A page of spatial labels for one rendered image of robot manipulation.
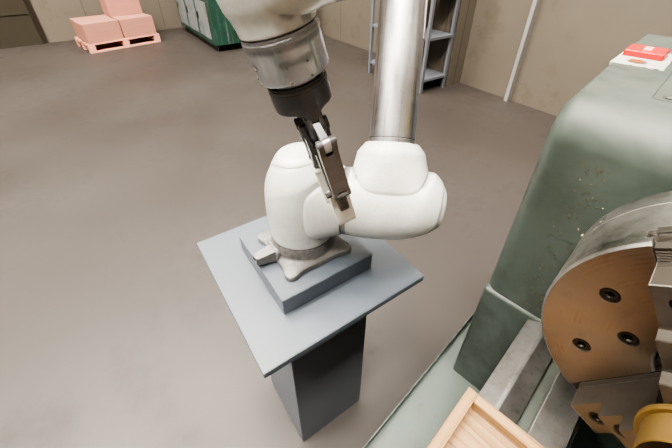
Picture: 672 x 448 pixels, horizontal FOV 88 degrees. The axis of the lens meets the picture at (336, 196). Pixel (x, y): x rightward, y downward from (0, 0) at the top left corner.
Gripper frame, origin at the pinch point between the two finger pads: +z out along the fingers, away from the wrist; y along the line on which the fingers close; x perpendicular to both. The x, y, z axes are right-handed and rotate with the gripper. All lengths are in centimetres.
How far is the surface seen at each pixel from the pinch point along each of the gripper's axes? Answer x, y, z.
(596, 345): 19.4, 31.1, 11.7
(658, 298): 19.6, 33.4, -2.1
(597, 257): 20.6, 27.0, -0.1
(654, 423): 14.1, 39.6, 4.6
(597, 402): 16.0, 35.2, 15.0
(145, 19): -104, -647, 49
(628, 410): 16.3, 37.4, 11.2
